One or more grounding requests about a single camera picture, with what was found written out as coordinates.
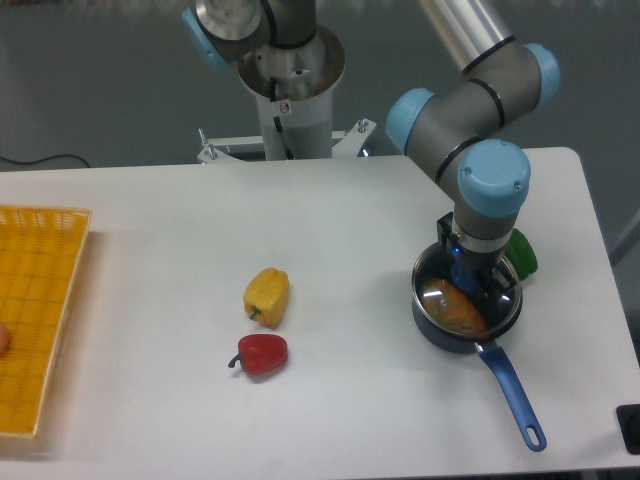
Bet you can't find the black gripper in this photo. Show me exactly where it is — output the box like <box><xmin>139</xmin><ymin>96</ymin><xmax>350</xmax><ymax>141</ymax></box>
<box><xmin>454</xmin><ymin>248</ymin><xmax>515</xmax><ymax>298</ymax></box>

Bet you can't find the glass pot lid blue knob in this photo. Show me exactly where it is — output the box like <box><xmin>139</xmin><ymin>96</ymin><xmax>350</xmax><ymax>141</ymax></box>
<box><xmin>412</xmin><ymin>243</ymin><xmax>523</xmax><ymax>345</ymax></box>

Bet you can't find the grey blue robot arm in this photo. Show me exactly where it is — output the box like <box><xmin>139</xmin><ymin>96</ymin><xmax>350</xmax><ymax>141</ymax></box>
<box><xmin>182</xmin><ymin>1</ymin><xmax>560</xmax><ymax>293</ymax></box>

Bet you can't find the green bell pepper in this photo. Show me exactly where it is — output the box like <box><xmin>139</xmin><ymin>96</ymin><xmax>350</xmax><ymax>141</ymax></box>
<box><xmin>505</xmin><ymin>228</ymin><xmax>538</xmax><ymax>280</ymax></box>

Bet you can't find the baked bread pastry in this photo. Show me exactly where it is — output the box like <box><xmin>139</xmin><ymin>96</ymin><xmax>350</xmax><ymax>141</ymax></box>
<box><xmin>419</xmin><ymin>278</ymin><xmax>488</xmax><ymax>335</ymax></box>

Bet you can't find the black device at table edge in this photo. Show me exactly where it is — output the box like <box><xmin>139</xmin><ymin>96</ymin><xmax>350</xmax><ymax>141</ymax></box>
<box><xmin>616</xmin><ymin>404</ymin><xmax>640</xmax><ymax>455</ymax></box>

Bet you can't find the yellow bell pepper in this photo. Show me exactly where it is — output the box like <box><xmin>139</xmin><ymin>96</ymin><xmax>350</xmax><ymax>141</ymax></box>
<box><xmin>243</xmin><ymin>267</ymin><xmax>290</xmax><ymax>329</ymax></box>

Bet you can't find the red bell pepper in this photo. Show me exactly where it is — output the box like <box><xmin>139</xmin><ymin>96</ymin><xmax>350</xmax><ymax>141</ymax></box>
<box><xmin>228</xmin><ymin>334</ymin><xmax>289</xmax><ymax>376</ymax></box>

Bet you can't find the yellow wicker basket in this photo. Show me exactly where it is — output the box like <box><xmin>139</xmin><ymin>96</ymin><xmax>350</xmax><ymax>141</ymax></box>
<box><xmin>1</xmin><ymin>205</ymin><xmax>92</xmax><ymax>438</ymax></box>

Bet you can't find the orange item in basket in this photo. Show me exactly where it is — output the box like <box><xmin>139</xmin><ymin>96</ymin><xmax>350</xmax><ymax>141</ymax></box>
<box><xmin>0</xmin><ymin>322</ymin><xmax>11</xmax><ymax>356</ymax></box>

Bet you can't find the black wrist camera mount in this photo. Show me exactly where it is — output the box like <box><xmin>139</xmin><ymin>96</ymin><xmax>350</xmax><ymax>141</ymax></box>
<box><xmin>437</xmin><ymin>212</ymin><xmax>459</xmax><ymax>251</ymax></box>

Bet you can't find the dark pot blue handle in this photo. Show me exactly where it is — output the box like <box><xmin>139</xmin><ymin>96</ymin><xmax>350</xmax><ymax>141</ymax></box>
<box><xmin>410</xmin><ymin>243</ymin><xmax>548</xmax><ymax>454</ymax></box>

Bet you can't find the white mounting frame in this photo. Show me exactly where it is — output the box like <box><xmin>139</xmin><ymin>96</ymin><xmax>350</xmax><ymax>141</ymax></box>
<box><xmin>196</xmin><ymin>118</ymin><xmax>480</xmax><ymax>165</ymax></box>

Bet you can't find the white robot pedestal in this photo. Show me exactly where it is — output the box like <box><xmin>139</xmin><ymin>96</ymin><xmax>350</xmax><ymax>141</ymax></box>
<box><xmin>237</xmin><ymin>26</ymin><xmax>345</xmax><ymax>160</ymax></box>

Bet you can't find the black floor cable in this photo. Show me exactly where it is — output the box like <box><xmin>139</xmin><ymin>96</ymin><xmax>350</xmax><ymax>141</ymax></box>
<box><xmin>0</xmin><ymin>153</ymin><xmax>92</xmax><ymax>169</ymax></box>

